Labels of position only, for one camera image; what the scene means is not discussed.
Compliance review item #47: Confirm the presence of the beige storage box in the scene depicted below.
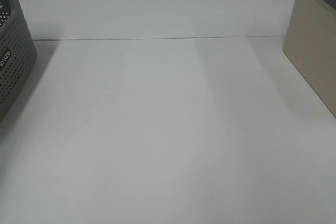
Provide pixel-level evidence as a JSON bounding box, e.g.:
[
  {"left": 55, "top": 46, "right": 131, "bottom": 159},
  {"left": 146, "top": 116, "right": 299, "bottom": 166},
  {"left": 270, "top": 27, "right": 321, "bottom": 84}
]
[{"left": 283, "top": 0, "right": 335, "bottom": 114}]

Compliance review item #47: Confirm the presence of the grey perforated plastic basket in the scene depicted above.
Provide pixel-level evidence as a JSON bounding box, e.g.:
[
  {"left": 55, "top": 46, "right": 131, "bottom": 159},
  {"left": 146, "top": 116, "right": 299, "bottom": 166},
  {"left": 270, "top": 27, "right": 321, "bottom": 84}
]
[{"left": 1, "top": 0, "right": 37, "bottom": 120}]

